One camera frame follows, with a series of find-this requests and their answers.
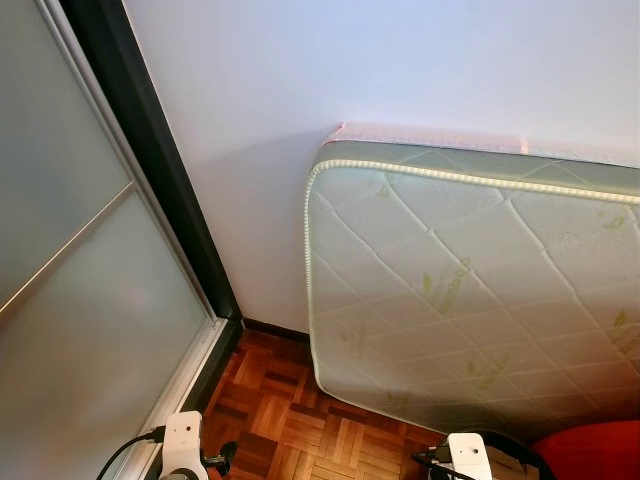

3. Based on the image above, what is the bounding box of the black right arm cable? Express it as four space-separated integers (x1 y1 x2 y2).
412 447 451 471

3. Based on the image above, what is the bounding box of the frosted glass sliding door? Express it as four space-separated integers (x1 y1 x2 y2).
0 0 229 480

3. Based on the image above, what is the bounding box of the red sofa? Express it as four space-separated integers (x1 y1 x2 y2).
530 420 640 480

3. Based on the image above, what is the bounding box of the dark wooden skirting board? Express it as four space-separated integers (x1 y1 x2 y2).
243 318 309 344

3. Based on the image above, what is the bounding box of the black door frame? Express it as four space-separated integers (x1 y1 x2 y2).
58 0 245 421

